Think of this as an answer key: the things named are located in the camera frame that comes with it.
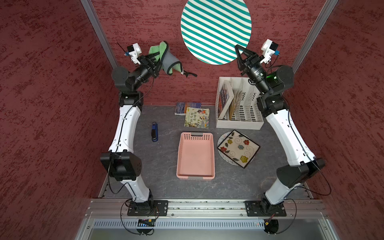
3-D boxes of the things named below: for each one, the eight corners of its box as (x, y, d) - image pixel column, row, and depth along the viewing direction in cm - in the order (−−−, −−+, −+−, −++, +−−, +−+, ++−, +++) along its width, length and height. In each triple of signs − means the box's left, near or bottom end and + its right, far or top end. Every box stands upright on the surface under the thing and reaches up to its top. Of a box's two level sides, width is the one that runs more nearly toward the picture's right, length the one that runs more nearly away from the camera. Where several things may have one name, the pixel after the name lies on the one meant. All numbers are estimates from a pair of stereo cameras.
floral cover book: (184, 128, 109) (184, 125, 106) (185, 110, 121) (185, 107, 118) (210, 128, 109) (210, 125, 106) (209, 110, 121) (209, 107, 118)
